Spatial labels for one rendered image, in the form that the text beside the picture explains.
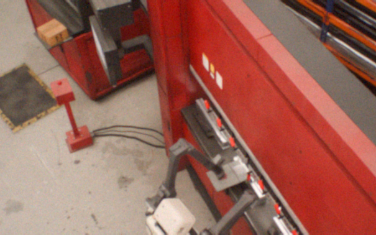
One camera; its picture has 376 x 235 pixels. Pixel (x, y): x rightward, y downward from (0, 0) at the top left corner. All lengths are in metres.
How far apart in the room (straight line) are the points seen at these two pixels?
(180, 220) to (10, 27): 4.48
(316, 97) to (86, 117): 3.51
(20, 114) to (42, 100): 0.27
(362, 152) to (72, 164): 3.46
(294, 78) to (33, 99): 3.88
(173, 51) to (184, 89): 0.44
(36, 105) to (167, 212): 3.01
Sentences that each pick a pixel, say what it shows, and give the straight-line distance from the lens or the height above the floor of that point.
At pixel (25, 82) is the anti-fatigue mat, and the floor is 0.01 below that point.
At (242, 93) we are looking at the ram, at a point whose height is 1.76.
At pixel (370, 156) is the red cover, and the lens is 2.30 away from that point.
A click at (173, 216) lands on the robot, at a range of 3.12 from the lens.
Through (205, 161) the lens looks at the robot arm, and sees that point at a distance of 3.38.
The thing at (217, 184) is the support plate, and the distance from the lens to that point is 3.69.
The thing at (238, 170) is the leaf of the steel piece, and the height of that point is 1.00.
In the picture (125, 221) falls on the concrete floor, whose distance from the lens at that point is 4.76.
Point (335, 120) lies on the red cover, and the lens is 2.39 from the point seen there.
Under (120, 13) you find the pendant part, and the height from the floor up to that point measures 1.87.
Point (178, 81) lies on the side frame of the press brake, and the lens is 4.09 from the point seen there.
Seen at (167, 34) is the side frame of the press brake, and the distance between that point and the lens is 3.74.
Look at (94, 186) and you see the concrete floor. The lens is 5.01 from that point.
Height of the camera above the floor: 4.06
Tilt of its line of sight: 49 degrees down
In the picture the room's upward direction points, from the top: 4 degrees counter-clockwise
